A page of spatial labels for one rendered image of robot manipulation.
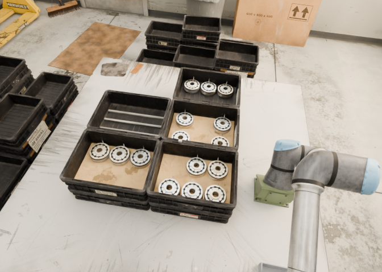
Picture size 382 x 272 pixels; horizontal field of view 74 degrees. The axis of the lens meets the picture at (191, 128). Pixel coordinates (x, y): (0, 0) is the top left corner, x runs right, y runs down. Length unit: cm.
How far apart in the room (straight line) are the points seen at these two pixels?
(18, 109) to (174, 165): 144
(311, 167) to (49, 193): 126
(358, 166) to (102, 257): 109
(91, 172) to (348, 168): 110
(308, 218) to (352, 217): 167
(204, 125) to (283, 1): 263
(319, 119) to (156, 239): 222
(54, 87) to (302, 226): 228
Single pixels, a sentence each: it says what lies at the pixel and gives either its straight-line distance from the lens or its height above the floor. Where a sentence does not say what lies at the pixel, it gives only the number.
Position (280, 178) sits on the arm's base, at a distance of 131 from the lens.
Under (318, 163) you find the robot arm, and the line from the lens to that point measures 88.
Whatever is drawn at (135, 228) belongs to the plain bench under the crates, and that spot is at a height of 70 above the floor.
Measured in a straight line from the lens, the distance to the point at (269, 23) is 386.
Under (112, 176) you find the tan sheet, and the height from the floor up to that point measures 83.
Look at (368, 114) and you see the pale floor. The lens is 338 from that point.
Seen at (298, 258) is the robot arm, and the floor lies 121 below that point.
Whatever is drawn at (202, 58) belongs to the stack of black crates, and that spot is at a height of 38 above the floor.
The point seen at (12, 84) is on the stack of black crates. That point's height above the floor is 51.
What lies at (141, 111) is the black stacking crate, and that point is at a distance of 157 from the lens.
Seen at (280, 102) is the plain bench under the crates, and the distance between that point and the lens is 194.
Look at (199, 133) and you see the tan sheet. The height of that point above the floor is 83.
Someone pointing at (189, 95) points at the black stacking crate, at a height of 83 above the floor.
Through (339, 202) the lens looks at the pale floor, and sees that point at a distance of 251.
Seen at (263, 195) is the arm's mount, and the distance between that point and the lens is 137.
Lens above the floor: 197
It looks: 51 degrees down
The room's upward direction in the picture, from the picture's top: 4 degrees clockwise
